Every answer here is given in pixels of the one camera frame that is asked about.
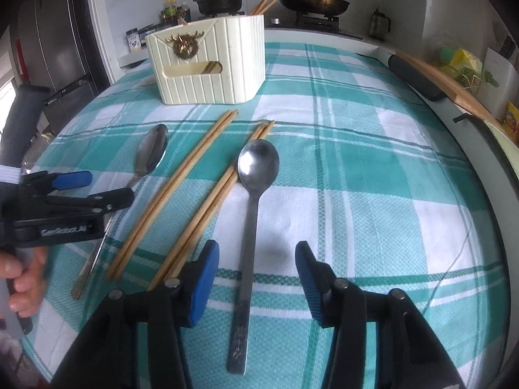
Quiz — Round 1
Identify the black door frame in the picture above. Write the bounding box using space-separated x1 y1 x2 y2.
67 0 113 90

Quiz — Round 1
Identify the teal plaid tablecloth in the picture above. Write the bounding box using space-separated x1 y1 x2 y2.
18 41 509 389

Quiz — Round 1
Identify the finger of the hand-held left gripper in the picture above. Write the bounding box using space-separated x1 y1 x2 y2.
19 170 93 196
14 188 136 224

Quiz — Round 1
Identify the gold wire rack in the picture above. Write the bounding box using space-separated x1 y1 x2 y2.
457 68 488 90

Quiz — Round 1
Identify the steel spoon ridged handle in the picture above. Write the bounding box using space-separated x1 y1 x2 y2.
70 123 169 301

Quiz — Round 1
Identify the cream ribbed utensil holder box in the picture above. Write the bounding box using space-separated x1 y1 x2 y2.
145 14 267 105

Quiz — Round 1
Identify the black glass gas hob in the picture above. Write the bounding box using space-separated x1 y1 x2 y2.
263 9 364 41

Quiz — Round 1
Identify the wooden cutting board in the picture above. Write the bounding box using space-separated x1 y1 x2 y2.
395 50 500 127

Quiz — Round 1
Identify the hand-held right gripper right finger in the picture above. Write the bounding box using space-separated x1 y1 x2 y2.
295 241 467 389

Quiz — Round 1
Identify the black padded roll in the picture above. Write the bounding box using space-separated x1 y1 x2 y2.
387 54 447 102

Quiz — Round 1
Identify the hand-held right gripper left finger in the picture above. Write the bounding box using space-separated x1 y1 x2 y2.
49 240 220 389

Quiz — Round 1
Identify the black clay pot red lid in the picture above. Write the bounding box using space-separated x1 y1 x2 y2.
192 0 247 16

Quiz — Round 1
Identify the steel spoon dark handle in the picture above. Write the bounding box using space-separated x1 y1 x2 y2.
226 138 281 376

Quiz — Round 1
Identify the red hanging item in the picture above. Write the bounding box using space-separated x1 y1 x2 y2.
14 38 30 78

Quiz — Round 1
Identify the yellow printed box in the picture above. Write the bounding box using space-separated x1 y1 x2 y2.
502 102 519 143

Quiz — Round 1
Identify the person's left hand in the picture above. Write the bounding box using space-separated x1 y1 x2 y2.
0 246 48 322

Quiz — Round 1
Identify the grey refrigerator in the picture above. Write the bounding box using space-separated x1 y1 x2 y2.
8 0 100 107

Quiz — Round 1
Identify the glass french press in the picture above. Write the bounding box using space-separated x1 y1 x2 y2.
369 7 391 41

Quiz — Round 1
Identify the yellow green plastic bag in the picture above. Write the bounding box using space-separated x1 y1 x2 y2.
435 44 486 87

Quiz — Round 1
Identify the yellow cap condiment bottle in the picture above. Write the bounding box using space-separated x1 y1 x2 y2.
161 0 180 25

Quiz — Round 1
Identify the white knife block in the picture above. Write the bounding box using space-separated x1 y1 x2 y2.
482 36 519 115

